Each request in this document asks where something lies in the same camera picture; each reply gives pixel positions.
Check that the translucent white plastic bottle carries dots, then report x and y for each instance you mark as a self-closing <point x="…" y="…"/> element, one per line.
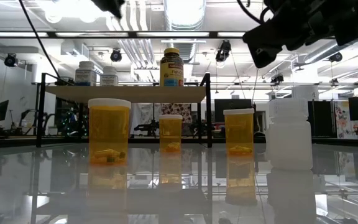
<point x="289" y="143"/>

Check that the black partition panel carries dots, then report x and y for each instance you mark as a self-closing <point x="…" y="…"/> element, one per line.
<point x="322" y="118"/>

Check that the pastel floral panel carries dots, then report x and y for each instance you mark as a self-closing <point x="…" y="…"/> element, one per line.
<point x="342" y="119"/>

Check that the small tilted black monitor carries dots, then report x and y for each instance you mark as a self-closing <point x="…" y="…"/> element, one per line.
<point x="2" y="109"/>

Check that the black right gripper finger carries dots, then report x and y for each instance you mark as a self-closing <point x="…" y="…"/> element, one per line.
<point x="272" y="31"/>
<point x="264" y="56"/>

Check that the wooden shelf black legs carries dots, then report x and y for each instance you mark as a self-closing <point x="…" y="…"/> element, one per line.
<point x="126" y="93"/>

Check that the black table frame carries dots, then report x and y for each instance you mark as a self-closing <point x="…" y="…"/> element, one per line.
<point x="337" y="142"/>

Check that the brown fish oil bottle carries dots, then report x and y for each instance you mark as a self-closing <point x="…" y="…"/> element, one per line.
<point x="171" y="70"/>

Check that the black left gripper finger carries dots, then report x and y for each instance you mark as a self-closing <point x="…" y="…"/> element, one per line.
<point x="110" y="5"/>

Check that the black ceiling spotlight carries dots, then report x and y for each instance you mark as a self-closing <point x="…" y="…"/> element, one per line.
<point x="11" y="60"/>
<point x="116" y="55"/>
<point x="336" y="57"/>
<point x="223" y="51"/>
<point x="277" y="77"/>

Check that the black background robot arm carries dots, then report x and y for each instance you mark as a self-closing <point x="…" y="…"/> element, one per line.
<point x="149" y="127"/>

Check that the orange pill bottle white cap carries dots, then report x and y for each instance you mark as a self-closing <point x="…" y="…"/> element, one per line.
<point x="109" y="130"/>
<point x="170" y="133"/>
<point x="239" y="130"/>

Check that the red dotted floral cloth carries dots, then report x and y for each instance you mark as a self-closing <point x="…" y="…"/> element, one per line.
<point x="176" y="112"/>

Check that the large black monitor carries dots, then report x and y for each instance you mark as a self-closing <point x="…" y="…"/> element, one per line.
<point x="232" y="110"/>

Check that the silver ceiling air duct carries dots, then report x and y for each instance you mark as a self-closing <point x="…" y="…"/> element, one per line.
<point x="185" y="14"/>

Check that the black overhead frame bar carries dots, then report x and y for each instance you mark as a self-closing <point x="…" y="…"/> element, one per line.
<point x="51" y="34"/>

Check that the white bottle blue-banded label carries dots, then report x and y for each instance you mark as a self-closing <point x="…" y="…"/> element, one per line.
<point x="85" y="74"/>

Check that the white bottle grey label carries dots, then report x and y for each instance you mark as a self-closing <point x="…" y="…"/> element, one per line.
<point x="109" y="77"/>

